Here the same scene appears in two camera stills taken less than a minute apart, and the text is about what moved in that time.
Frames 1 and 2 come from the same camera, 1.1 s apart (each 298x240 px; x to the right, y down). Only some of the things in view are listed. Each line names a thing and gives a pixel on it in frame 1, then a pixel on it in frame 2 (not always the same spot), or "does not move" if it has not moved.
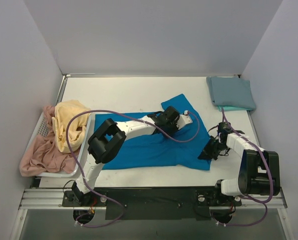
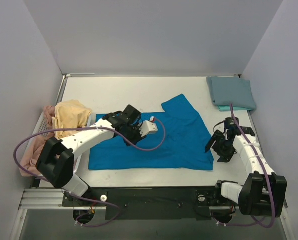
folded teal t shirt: x=232 y=108 does not move
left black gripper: x=169 y=125 -> x=133 y=133
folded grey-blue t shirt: x=231 y=91 does not move
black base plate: x=150 y=203 does not move
